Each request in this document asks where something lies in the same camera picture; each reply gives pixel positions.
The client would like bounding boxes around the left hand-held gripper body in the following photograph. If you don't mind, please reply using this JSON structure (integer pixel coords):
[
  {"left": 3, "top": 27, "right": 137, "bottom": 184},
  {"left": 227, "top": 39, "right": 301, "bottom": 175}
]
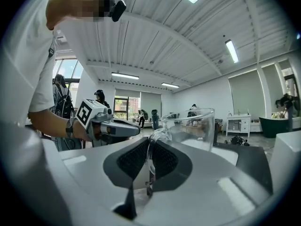
[{"left": 75, "top": 98, "right": 118, "bottom": 142}]

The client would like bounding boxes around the grey roller blind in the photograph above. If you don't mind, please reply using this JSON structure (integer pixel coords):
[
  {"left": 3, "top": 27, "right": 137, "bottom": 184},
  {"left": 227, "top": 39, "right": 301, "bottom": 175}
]
[
  {"left": 140, "top": 91, "right": 163, "bottom": 121},
  {"left": 228, "top": 70, "right": 267, "bottom": 120}
]

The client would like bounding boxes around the person's left forearm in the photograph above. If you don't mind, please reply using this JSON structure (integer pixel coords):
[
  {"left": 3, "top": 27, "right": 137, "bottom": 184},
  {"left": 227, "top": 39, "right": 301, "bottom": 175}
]
[{"left": 28, "top": 109, "right": 95, "bottom": 141}]

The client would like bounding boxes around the dark green bathtub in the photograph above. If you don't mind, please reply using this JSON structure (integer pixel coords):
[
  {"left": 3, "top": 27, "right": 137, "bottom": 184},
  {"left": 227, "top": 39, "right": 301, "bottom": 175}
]
[{"left": 259, "top": 116, "right": 301, "bottom": 139}]

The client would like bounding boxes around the black head-worn camera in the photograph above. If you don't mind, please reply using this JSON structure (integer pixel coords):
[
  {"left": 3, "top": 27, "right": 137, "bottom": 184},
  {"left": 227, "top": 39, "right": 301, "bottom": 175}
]
[{"left": 110, "top": 0, "right": 127, "bottom": 23}]

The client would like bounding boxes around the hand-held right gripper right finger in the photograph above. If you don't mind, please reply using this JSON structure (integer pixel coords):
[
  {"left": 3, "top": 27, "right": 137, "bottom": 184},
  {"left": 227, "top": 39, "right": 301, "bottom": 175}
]
[{"left": 141, "top": 139, "right": 273, "bottom": 226}]

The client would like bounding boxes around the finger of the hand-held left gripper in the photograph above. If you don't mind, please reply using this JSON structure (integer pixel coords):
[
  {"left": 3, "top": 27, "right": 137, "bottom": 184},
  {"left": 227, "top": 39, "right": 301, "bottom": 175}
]
[{"left": 112, "top": 118, "right": 141, "bottom": 139}]

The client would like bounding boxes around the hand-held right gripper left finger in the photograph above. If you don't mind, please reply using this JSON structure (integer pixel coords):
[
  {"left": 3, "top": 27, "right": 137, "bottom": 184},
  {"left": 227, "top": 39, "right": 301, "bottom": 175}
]
[{"left": 42, "top": 137, "right": 152, "bottom": 226}]

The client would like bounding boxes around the clear glass pitcher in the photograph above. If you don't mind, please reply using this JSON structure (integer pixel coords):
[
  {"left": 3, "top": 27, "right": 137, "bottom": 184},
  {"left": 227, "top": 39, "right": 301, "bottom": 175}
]
[{"left": 146, "top": 108, "right": 216, "bottom": 177}]

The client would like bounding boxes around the black framed window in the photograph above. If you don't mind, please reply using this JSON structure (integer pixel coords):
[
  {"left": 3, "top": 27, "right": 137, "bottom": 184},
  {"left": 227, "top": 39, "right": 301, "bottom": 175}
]
[{"left": 113, "top": 95, "right": 142, "bottom": 121}]

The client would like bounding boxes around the dark woven wristband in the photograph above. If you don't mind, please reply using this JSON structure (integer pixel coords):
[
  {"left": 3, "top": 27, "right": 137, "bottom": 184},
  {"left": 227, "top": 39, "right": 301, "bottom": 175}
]
[{"left": 65, "top": 117, "right": 78, "bottom": 139}]

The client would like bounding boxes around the person's white t-shirt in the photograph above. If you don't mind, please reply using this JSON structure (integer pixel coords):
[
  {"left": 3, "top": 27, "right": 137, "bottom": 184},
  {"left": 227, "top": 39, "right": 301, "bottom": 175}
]
[{"left": 0, "top": 0, "right": 79, "bottom": 127}]

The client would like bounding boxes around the white vanity cabinet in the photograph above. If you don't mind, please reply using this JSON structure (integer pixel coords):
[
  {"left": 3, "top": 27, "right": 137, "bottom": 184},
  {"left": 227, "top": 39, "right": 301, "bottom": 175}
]
[{"left": 226, "top": 113, "right": 252, "bottom": 137}]

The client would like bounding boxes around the black bag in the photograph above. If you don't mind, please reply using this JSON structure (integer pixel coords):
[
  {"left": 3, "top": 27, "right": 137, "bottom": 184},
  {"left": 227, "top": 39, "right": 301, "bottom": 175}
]
[{"left": 224, "top": 135, "right": 251, "bottom": 147}]

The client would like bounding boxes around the black backpack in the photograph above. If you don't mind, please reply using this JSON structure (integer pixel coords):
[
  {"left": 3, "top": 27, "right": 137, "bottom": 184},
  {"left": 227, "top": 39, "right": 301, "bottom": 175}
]
[{"left": 55, "top": 85, "right": 75, "bottom": 120}]

